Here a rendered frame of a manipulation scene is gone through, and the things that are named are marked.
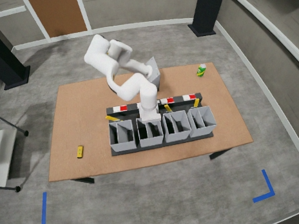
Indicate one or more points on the green and yellow drink can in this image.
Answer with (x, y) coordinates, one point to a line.
(201, 70)

